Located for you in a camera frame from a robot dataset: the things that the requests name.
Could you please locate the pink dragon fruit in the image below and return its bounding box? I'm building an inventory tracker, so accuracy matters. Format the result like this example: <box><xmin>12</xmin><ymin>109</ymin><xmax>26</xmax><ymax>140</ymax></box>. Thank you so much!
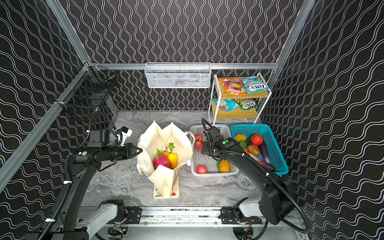
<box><xmin>153</xmin><ymin>149</ymin><xmax>170</xmax><ymax>170</ymax></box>

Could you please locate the orange tangerine with leaf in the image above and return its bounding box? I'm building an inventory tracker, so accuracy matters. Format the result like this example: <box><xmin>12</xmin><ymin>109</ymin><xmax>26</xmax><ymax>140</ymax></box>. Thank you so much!
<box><xmin>163</xmin><ymin>142</ymin><xmax>175</xmax><ymax>157</ymax></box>

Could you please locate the brown potato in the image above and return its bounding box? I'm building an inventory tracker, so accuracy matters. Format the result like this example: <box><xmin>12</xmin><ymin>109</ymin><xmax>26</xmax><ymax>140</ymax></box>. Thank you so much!
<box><xmin>247</xmin><ymin>145</ymin><xmax>261</xmax><ymax>156</ymax></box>

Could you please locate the yellow lemon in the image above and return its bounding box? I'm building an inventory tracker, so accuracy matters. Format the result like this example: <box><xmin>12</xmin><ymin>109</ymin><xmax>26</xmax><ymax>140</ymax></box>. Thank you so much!
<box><xmin>167</xmin><ymin>153</ymin><xmax>179</xmax><ymax>169</ymax></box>

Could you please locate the floral canvas grocery bag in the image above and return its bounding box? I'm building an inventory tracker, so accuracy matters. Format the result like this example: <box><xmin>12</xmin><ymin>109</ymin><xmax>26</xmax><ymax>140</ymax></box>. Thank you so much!
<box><xmin>137</xmin><ymin>122</ymin><xmax>196</xmax><ymax>199</ymax></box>

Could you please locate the red tomato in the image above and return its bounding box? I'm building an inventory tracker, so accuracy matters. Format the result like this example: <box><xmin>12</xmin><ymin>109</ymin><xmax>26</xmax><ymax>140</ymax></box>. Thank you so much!
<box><xmin>251</xmin><ymin>134</ymin><xmax>264</xmax><ymax>146</ymax></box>

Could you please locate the teal Fox's candy bag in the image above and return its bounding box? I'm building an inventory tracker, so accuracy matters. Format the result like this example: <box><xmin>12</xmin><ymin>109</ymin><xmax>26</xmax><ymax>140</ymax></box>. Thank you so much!
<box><xmin>242</xmin><ymin>76</ymin><xmax>269</xmax><ymax>94</ymax></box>

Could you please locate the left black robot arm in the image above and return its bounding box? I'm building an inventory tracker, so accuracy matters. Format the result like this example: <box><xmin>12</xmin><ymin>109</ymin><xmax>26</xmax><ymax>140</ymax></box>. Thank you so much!
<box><xmin>26</xmin><ymin>143</ymin><xmax>143</xmax><ymax>240</ymax></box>

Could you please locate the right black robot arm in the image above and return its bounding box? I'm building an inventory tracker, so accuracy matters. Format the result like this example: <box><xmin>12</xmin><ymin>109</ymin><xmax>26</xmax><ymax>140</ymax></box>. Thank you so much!
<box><xmin>202</xmin><ymin>119</ymin><xmax>310</xmax><ymax>234</ymax></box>

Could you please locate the teal snack bag lower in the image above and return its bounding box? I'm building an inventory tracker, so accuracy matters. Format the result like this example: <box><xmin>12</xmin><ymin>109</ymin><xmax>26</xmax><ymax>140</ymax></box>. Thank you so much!
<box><xmin>213</xmin><ymin>99</ymin><xmax>239</xmax><ymax>112</ymax></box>

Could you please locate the green Fox's bag lower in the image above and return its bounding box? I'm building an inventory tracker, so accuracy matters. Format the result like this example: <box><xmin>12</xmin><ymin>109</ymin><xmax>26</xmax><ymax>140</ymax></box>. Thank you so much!
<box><xmin>235</xmin><ymin>99</ymin><xmax>258</xmax><ymax>110</ymax></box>

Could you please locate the orange candy bag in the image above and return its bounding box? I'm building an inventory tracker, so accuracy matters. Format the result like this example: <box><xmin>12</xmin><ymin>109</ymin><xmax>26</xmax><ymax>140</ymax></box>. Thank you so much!
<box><xmin>220</xmin><ymin>78</ymin><xmax>247</xmax><ymax>96</ymax></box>

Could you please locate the red peach middle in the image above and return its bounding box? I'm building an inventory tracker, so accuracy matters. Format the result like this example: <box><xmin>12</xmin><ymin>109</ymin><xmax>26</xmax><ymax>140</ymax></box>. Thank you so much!
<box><xmin>195</xmin><ymin>141</ymin><xmax>204</xmax><ymax>151</ymax></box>

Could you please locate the red peach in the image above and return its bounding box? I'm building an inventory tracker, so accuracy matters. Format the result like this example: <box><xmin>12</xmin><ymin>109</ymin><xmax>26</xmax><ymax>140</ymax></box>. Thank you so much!
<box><xmin>195</xmin><ymin>134</ymin><xmax>204</xmax><ymax>142</ymax></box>
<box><xmin>195</xmin><ymin>141</ymin><xmax>204</xmax><ymax>151</ymax></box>

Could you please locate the white plastic fruit basket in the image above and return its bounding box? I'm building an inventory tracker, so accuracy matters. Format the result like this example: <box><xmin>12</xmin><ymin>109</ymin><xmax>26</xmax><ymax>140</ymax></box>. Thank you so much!
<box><xmin>190</xmin><ymin>124</ymin><xmax>239</xmax><ymax>178</ymax></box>

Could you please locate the yellow pepper in teal basket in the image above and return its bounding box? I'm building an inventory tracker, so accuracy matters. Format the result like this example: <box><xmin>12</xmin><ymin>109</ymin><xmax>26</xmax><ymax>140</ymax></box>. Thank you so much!
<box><xmin>235</xmin><ymin>134</ymin><xmax>247</xmax><ymax>143</ymax></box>

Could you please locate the red apple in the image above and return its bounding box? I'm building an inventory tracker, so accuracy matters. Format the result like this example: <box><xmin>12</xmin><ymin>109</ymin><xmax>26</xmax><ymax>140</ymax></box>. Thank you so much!
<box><xmin>196</xmin><ymin>166</ymin><xmax>208</xmax><ymax>174</ymax></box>

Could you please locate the orange carrot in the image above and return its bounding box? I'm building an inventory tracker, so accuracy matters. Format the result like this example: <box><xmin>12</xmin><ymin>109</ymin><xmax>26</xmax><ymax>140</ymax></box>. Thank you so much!
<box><xmin>239</xmin><ymin>140</ymin><xmax>249</xmax><ymax>154</ymax></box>

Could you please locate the white wooden two-tier shelf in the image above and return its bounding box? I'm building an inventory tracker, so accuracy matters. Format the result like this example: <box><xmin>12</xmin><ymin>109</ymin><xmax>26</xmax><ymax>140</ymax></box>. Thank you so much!
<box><xmin>208</xmin><ymin>74</ymin><xmax>272</xmax><ymax>124</ymax></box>

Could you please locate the striped purple eggplant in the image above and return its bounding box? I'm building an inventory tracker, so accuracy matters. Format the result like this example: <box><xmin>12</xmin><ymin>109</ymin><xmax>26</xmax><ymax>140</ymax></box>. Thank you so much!
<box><xmin>249</xmin><ymin>153</ymin><xmax>276</xmax><ymax>172</ymax></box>

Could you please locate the teal plastic vegetable basket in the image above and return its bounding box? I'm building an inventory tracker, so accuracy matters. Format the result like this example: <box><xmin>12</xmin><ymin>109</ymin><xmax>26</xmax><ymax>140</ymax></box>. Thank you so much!
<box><xmin>231</xmin><ymin>124</ymin><xmax>289</xmax><ymax>176</ymax></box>

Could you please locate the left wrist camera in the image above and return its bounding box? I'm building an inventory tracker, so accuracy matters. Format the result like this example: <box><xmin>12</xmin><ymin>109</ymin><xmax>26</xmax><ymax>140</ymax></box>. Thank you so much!
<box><xmin>115</xmin><ymin>127</ymin><xmax>133</xmax><ymax>146</ymax></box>

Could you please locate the black wire wall basket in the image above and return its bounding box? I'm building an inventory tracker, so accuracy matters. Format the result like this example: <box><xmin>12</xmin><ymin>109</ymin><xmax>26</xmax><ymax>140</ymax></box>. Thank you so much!
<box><xmin>58</xmin><ymin>66</ymin><xmax>118</xmax><ymax>118</ymax></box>

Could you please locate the white wire wall basket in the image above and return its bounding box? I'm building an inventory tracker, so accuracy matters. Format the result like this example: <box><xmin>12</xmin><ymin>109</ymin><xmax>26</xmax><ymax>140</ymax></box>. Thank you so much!
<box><xmin>145</xmin><ymin>62</ymin><xmax>212</xmax><ymax>89</ymax></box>

